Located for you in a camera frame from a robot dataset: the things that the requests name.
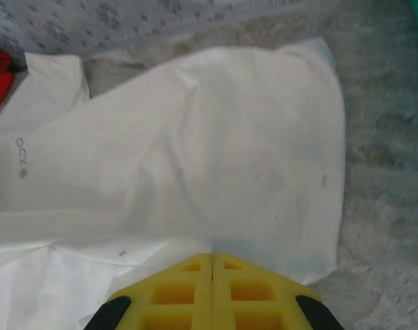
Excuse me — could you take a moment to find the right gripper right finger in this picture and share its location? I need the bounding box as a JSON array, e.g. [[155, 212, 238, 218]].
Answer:
[[212, 252, 344, 330]]

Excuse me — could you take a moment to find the white t-shirt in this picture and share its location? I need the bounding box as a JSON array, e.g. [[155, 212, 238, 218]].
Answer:
[[0, 36, 347, 330]]

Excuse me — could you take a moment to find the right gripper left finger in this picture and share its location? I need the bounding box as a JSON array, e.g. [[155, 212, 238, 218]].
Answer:
[[87, 252, 214, 330]]

